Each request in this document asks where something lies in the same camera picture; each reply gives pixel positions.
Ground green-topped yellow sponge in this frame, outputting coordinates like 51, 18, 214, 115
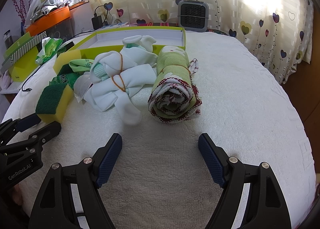
35, 83, 74, 124

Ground green wipes packet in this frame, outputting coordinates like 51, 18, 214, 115
49, 64, 81, 89

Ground white sachet pouch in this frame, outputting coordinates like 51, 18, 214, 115
73, 74, 92, 102

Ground green floral towel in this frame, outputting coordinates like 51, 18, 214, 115
148, 46, 202, 123

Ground plain yellow sponge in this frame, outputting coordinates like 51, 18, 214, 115
53, 50, 81, 74

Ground light green cloth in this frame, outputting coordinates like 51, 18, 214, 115
69, 59, 94, 73

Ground lime green box lid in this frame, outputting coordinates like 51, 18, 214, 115
9, 47, 39, 82

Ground dark glass jar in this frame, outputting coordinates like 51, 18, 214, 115
3, 30, 13, 49

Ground green tissue pack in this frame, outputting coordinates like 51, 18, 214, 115
35, 37, 63, 66

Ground white towel table cover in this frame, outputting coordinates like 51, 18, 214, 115
4, 32, 316, 228

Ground striped green gift box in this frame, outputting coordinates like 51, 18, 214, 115
2, 31, 47, 72

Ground lime green cardboard box tray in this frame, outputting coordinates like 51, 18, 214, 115
67, 26, 186, 59

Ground orange storage box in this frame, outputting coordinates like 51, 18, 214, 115
25, 6, 71, 37

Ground black power adapter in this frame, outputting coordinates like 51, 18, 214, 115
92, 14, 103, 30

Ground plaid cloth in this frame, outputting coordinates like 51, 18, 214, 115
140, 22, 229, 36

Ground grey portable heater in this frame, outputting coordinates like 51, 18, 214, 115
177, 0, 209, 32

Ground heart-patterned curtain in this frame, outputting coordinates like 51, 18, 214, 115
90, 0, 313, 83

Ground black cable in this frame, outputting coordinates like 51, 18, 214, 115
20, 29, 97, 92

